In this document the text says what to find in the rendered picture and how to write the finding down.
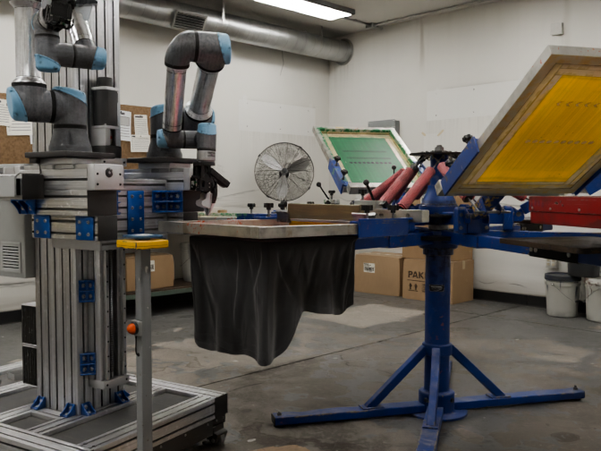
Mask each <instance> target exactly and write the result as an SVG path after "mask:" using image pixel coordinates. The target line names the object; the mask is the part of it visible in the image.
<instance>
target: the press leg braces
mask: <svg viewBox="0 0 601 451"><path fill-rule="evenodd" d="M425 356H426V347H425V346H424V345H421V346H420V347H419V348H418V349H417V350H416V351H415V352H414V353H413V354H412V355H411V356H410V357H409V358H408V359H407V361H406V362H405V363H404V364H403V365H402V366H401V367H400V368H399V369H398V370H397V371H396V372H395V373H394V374H393V375H392V376H391V377H390V378H389V379H388V380H387V381H386V382H385V384H384V385H383V386H382V387H381V388H379V389H378V391H377V392H376V393H375V394H374V395H373V396H372V397H370V398H369V400H368V401H367V402H366V403H365V404H359V407H360V408H361V409H363V410H370V409H381V408H384V406H382V405H381V404H380V403H381V402H382V401H383V400H384V399H385V398H386V397H387V396H388V394H389V393H390V392H391V391H392V390H393V389H394V388H395V387H396V386H397V385H398V384H399V383H400V382H401V381H402V380H403V379H404V378H405V377H406V376H407V374H408V373H409V372H410V371H411V370H412V369H413V368H414V367H415V366H416V365H417V364H418V363H419V362H420V361H421V360H422V359H423V358H424V357H425ZM452 357H453V358H454V359H456V360H457V361H458V362H459V363H460V364H461V365H462V366H463V367H464V368H465V369H466V370H467V371H468V372H469V373H470V374H471V375H473V376H474V377H475V378H476V379H477V380H478V381H479V382H480V383H481V384H482V385H483V386H484V387H485V388H486V389H487V390H489V391H490V392H491V394H486V396H489V397H490V398H492V399H494V398H505V397H511V396H509V395H507V394H506V393H505V392H502V391H501V390H500V389H499V388H498V387H497V386H496V385H495V384H494V383H493V382H492V381H491V380H490V379H489V378H488V377H487V376H486V375H484V374H483V373H482V372H481V371H480V370H479V369H478V368H477V367H476V366H475V365H474V364H473V363H472V362H471V361H470V360H469V359H468V358H467V357H465V356H464V355H463V354H462V353H461V352H460V351H459V350H458V349H457V348H456V347H455V346H454V345H453V347H452ZM439 372H440V348H432V355H431V371H430V385H429V396H428V407H427V418H426V419H424V422H423V426H422V428H425V429H434V430H438V426H439V422H440V421H439V420H437V419H436V413H437V402H438V389H439Z"/></svg>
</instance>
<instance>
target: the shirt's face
mask: <svg viewBox="0 0 601 451"><path fill-rule="evenodd" d="M192 236H203V237H214V238H225V239H235V240H246V241H257V242H275V241H288V240H300V239H313V238H326V237H338V236H351V234H347V235H328V236H309V237H290V238H270V239H252V238H241V237H230V236H218V235H206V234H203V235H192Z"/></svg>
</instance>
